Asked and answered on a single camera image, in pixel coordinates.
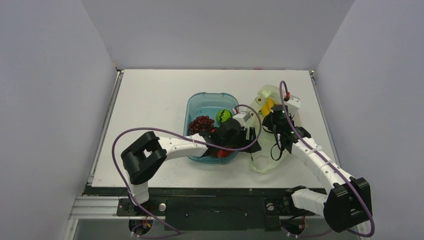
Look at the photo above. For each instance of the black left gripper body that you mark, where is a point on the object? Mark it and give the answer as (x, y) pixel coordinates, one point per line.
(239, 140)

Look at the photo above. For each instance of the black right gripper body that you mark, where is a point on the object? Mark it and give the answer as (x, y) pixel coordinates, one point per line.
(269, 122)

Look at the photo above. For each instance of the yellow fake fruit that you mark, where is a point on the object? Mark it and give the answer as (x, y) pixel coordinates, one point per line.
(267, 107)

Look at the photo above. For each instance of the green striped fake watermelon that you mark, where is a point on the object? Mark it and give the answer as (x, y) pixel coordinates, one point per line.
(223, 115)

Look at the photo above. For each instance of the red yellow fake lychee bunch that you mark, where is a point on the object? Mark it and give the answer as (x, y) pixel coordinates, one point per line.
(223, 154)

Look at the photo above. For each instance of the light green plastic bag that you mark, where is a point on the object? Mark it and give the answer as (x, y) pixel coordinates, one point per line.
(270, 156)

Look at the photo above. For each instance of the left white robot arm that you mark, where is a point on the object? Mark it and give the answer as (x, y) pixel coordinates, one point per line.
(143, 158)

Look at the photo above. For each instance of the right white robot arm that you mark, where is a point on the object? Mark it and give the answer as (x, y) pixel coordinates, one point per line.
(346, 201)

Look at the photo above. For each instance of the red fake grape bunch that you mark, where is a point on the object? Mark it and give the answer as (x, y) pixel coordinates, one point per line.
(200, 124)

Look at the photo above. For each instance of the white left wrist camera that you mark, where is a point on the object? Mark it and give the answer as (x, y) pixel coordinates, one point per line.
(242, 118)

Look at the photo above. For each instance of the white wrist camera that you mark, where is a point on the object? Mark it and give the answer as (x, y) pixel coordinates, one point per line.
(293, 104)
(242, 118)

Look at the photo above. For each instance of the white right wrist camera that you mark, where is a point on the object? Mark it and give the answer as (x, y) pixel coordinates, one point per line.
(293, 104)

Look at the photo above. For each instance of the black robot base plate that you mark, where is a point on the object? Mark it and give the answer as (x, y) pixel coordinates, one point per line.
(224, 209)

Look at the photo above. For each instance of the aluminium table frame rail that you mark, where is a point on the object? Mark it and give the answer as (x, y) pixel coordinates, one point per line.
(96, 206)

